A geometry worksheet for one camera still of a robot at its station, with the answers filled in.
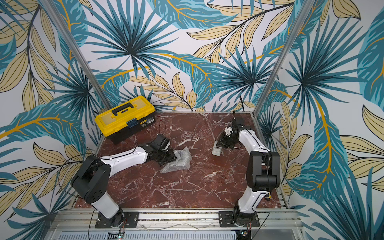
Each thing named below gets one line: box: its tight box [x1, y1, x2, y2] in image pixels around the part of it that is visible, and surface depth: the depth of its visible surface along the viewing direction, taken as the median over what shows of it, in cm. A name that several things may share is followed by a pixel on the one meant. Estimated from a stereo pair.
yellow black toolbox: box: [95, 95, 156, 145], surface depth 97 cm
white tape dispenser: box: [211, 146, 222, 156], surface depth 92 cm
